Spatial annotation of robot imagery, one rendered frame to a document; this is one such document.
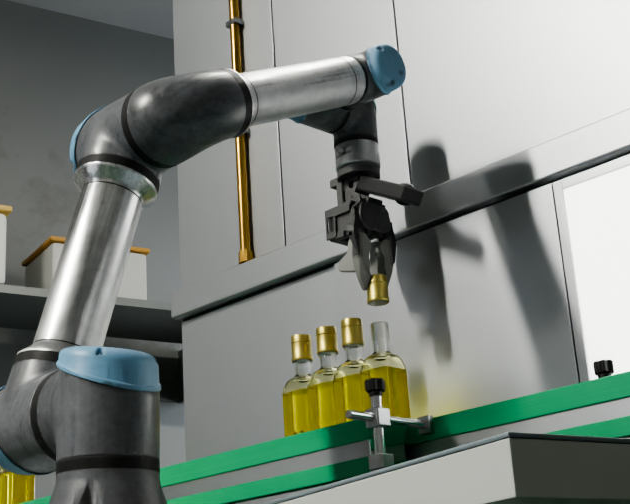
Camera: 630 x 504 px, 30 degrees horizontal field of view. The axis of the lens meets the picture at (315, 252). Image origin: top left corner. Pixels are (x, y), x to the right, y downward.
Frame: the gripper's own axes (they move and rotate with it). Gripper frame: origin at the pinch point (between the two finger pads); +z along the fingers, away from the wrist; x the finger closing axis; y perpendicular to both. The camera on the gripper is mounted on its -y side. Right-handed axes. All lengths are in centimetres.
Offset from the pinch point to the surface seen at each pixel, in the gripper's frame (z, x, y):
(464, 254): -4.5, -11.7, -9.1
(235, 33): -69, -11, 44
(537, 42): -37.1, -15.1, -25.9
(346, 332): 7.2, 2.1, 5.4
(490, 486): 49, 83, -83
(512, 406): 25.5, 3.9, -26.6
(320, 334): 6.2, 2.2, 11.2
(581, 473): 48, 79, -85
